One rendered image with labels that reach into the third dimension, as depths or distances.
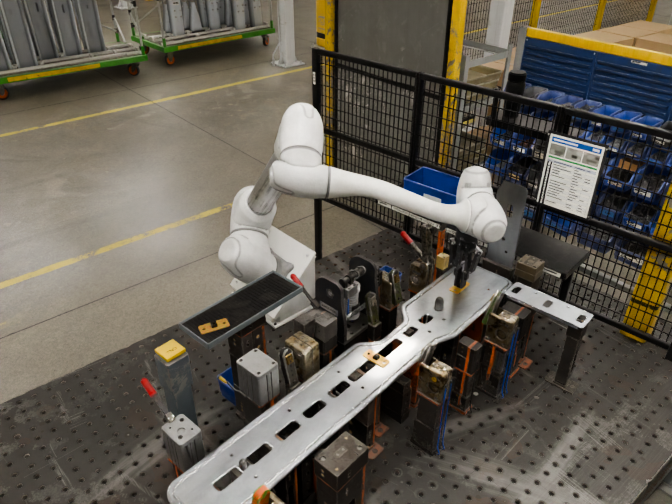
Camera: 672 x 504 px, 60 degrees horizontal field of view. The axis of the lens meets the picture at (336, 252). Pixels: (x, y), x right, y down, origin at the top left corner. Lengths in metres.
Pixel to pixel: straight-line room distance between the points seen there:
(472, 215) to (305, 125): 0.58
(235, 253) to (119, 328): 1.60
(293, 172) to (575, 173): 1.11
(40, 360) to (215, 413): 1.72
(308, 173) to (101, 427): 1.09
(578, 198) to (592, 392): 0.72
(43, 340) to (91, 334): 0.26
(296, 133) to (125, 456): 1.15
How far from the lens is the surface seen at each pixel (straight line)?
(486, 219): 1.73
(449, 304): 2.08
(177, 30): 9.29
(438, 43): 3.92
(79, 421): 2.23
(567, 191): 2.43
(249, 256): 2.26
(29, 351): 3.75
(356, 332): 1.98
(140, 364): 2.36
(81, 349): 3.64
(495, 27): 6.12
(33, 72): 8.12
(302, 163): 1.80
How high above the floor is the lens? 2.25
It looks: 33 degrees down
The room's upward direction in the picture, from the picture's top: straight up
